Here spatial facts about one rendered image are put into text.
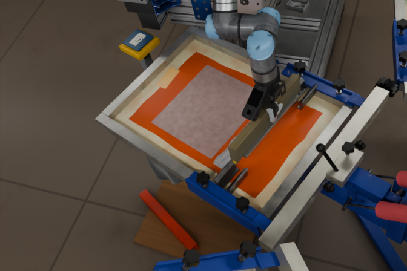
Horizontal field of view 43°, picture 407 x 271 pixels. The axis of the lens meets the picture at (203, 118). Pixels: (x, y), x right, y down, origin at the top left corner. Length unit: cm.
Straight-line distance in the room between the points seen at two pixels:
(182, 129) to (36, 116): 181
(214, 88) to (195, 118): 15
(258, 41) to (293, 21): 182
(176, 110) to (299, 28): 144
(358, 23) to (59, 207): 219
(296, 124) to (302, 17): 151
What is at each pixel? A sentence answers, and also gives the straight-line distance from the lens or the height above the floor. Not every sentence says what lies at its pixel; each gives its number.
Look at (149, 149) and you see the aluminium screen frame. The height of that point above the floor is 99.
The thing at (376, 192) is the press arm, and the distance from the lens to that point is 164.
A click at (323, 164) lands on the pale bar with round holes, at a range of 168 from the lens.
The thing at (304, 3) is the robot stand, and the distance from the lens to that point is 341.
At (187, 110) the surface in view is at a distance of 197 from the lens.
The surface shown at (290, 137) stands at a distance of 184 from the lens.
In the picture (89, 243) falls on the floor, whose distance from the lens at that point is 293.
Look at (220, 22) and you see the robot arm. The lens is 156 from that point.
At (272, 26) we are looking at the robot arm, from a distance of 154.
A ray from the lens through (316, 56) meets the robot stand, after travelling 306.
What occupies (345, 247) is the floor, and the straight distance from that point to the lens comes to 269.
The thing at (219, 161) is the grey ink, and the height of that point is 96.
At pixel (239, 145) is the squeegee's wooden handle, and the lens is 162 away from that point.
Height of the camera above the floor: 248
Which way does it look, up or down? 52 degrees down
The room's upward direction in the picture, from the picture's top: 17 degrees counter-clockwise
